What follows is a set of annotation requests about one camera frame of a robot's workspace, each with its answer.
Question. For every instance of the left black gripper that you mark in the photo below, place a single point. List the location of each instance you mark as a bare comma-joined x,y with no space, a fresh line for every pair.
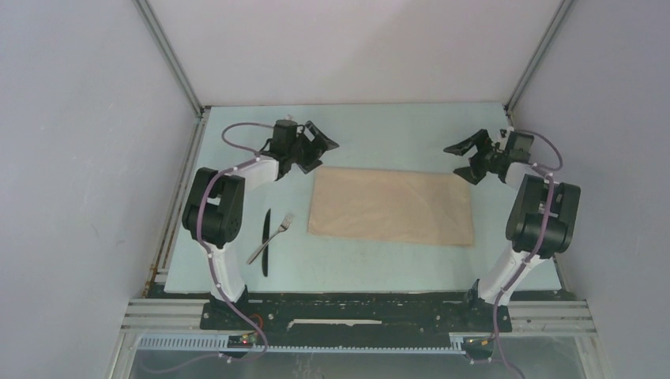
321,142

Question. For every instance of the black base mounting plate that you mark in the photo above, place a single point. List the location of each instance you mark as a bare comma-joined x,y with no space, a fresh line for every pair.
356,319

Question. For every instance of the black knife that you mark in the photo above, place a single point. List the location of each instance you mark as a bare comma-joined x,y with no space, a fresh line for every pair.
265,238

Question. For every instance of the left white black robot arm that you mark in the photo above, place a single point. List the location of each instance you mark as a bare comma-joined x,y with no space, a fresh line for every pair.
213,213

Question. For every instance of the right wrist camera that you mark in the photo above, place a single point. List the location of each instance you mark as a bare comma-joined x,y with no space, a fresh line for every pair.
516,146

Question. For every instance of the silver fork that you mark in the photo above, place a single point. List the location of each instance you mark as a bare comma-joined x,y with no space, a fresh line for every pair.
284,226

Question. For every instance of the beige cloth napkin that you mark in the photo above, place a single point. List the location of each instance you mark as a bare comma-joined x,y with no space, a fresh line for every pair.
391,206

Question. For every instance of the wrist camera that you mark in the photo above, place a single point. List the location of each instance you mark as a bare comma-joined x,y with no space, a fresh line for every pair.
516,146
284,135

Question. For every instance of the aluminium frame rail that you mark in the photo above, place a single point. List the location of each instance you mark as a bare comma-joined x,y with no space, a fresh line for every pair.
526,318

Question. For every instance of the white slotted cable duct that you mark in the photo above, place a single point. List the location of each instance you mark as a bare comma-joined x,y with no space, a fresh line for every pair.
225,344

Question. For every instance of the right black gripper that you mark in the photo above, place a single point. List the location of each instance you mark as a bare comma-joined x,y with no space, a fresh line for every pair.
472,174

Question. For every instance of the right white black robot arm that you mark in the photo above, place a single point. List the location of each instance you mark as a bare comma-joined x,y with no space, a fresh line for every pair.
543,217

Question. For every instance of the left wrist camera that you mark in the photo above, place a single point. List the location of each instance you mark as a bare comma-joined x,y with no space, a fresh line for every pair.
284,135

